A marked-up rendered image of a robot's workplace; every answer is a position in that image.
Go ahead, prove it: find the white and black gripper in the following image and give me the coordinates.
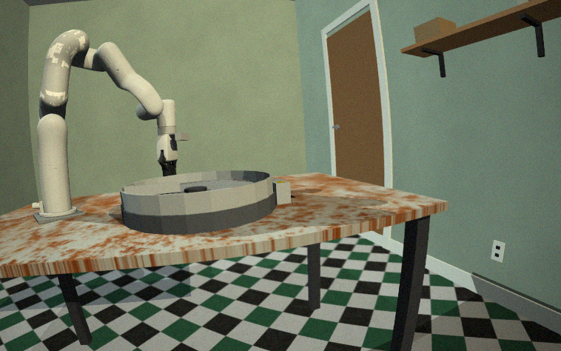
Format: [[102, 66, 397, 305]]
[[157, 133, 178, 176]]

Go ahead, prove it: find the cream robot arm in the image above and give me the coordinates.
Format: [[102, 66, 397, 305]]
[[32, 30, 190, 217]]

